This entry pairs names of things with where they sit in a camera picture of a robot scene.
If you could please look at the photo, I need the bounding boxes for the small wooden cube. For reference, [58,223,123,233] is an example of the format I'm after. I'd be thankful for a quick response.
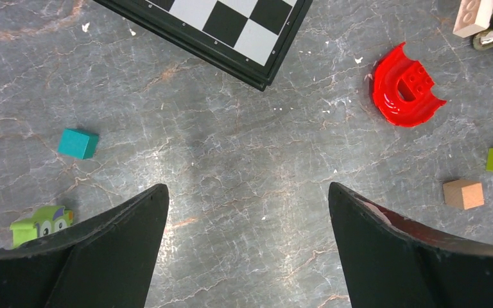
[442,179,485,210]

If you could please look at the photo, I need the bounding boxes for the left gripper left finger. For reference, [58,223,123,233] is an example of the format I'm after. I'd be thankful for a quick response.
[0,184,169,307]

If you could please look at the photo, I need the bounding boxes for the red plastic arch toy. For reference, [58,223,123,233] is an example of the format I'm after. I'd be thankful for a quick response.
[371,42,446,128]

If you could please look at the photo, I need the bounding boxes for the teal cube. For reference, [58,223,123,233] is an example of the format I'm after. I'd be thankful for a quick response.
[58,128,99,159]

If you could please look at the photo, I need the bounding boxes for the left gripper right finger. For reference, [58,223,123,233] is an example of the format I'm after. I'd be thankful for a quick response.
[328,182,493,307]

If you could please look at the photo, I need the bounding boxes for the black white chessboard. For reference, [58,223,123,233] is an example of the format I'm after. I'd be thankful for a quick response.
[100,0,312,91]

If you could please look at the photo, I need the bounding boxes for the green toy car block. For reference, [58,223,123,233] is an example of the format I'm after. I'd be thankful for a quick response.
[10,205,74,248]

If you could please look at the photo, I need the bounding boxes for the white lego brick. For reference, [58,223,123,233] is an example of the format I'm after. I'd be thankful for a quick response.
[453,0,493,38]

